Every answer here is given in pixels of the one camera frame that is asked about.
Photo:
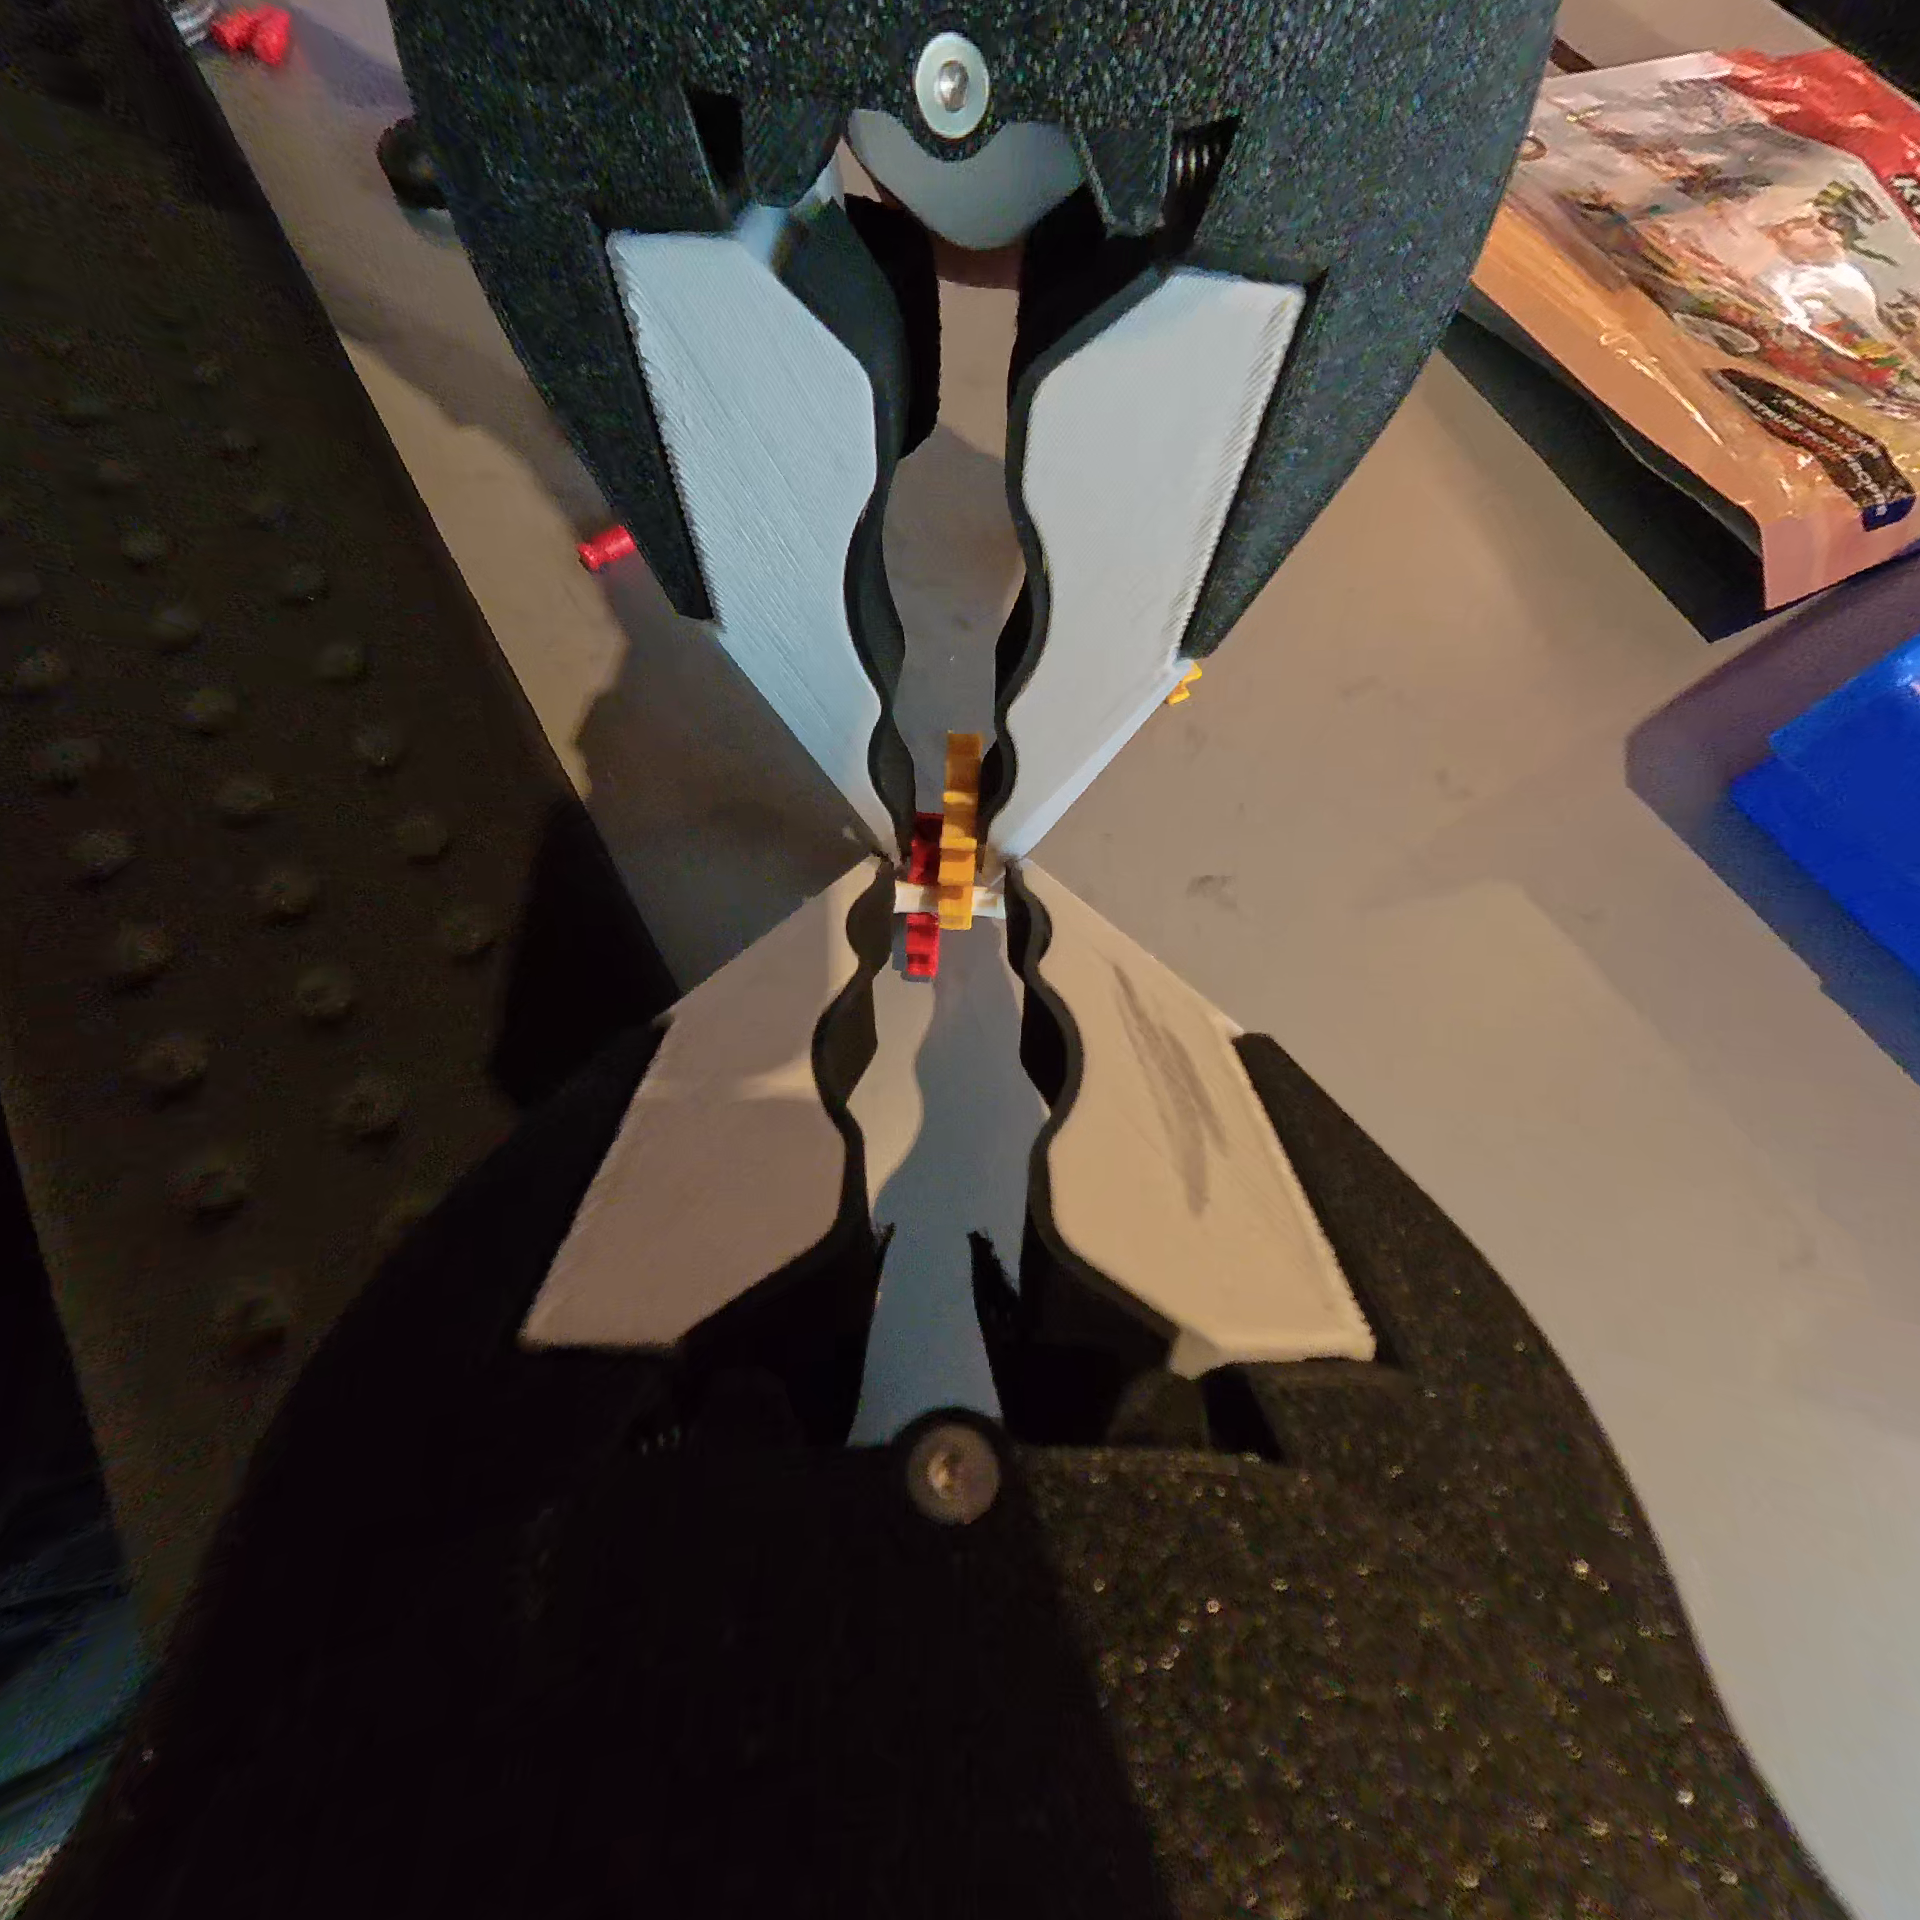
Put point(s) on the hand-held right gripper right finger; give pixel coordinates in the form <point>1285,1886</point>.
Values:
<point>1200,1199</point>

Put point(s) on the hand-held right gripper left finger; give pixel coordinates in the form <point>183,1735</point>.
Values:
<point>705,1185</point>

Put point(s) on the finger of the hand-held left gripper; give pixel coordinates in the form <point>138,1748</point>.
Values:
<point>1156,478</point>
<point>747,455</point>

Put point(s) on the red fan connector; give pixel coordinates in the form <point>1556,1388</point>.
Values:
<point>919,947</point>

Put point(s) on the short white toy rod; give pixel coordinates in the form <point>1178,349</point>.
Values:
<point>991,904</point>

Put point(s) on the yellow fan connector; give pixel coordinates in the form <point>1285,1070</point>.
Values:
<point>962,795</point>

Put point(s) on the shiny plastic bag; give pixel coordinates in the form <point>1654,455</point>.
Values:
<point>1695,330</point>

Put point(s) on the small blue plastic bin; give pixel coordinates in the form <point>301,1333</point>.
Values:
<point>1846,811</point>

